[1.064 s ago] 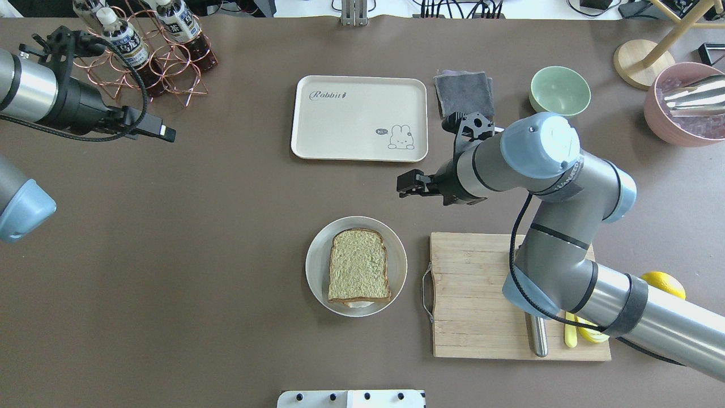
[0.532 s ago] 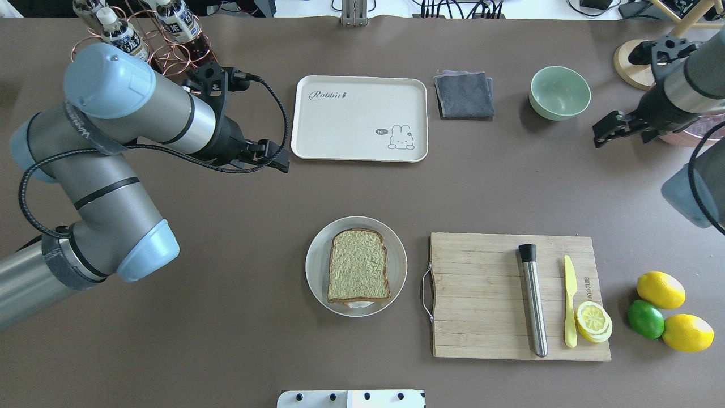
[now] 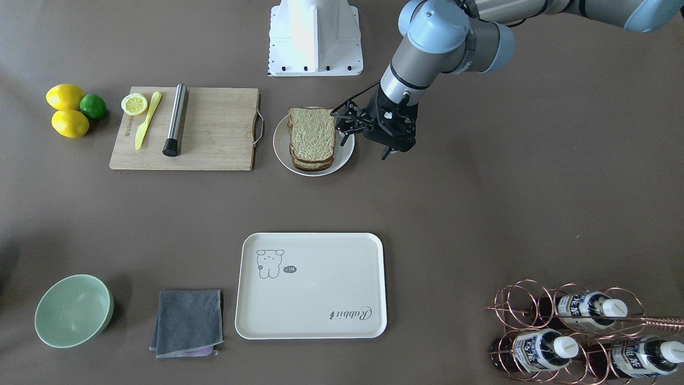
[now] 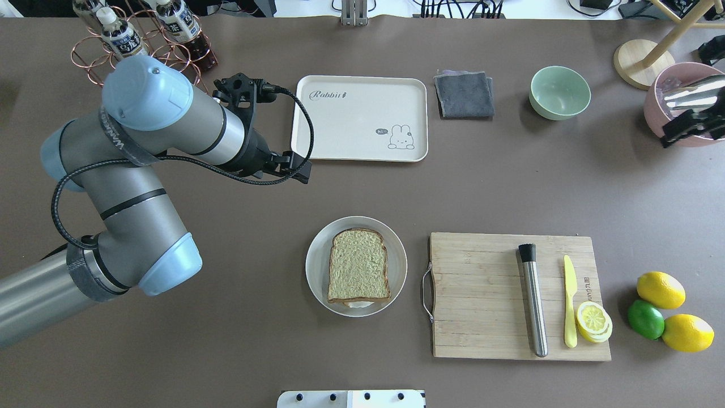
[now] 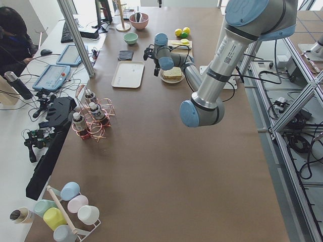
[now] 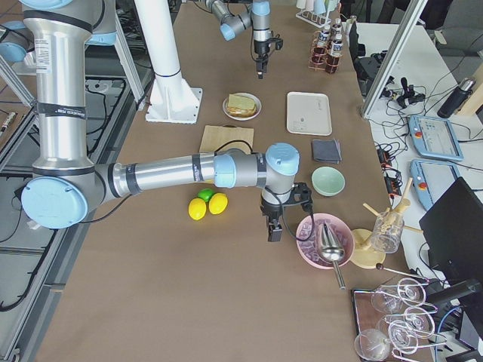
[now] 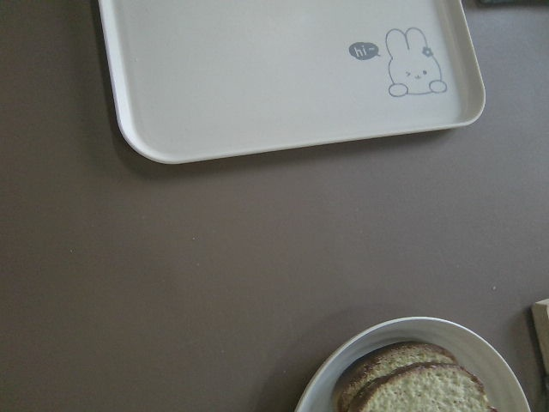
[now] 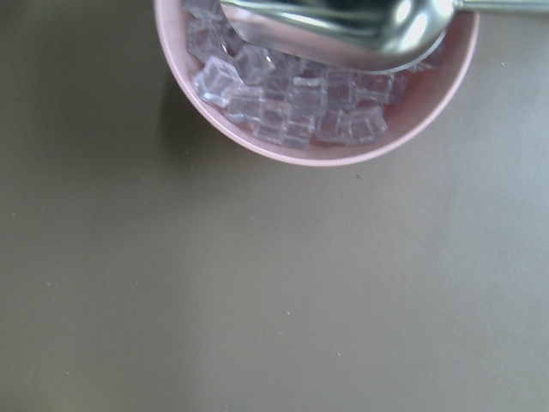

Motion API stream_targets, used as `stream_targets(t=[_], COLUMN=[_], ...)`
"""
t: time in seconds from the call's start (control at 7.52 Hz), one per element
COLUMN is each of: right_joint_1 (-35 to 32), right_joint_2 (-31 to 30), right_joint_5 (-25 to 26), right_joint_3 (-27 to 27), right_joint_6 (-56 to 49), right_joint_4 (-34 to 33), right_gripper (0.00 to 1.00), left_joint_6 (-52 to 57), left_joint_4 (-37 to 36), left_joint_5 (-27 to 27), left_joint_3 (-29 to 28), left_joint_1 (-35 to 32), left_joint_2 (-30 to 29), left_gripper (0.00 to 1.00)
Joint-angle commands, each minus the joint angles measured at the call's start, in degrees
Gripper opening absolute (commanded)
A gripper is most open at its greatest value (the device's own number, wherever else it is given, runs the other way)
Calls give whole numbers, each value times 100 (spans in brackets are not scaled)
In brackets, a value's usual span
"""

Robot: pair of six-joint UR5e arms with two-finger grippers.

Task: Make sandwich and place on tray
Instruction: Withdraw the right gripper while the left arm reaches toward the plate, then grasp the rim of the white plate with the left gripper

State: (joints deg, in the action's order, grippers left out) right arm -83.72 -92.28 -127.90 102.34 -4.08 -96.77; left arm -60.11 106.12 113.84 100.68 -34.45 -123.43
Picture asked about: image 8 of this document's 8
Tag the ice cubes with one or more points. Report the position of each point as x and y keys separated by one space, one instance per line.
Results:
x=286 y=99

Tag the pink bowl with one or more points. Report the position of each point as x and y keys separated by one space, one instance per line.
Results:
x=427 y=95

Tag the metal ice scoop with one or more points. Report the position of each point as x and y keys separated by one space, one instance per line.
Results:
x=372 y=36

